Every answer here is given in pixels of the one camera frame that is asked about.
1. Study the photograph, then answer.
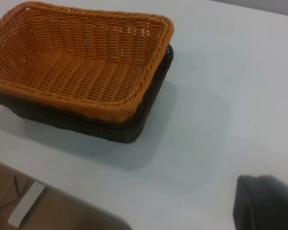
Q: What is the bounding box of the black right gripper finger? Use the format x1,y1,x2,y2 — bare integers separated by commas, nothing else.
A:
232,174,288,230

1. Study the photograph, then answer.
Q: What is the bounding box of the orange wicker basket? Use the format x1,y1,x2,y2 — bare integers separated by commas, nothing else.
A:
0,1,175,125

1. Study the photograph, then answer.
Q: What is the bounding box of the black wicker basket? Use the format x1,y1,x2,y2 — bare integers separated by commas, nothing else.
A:
0,43,175,144

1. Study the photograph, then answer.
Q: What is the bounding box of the white power strip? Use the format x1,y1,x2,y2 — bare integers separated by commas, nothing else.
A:
8,181,47,227

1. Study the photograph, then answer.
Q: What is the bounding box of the grey floor cable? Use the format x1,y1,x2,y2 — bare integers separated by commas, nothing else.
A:
0,172,17,211

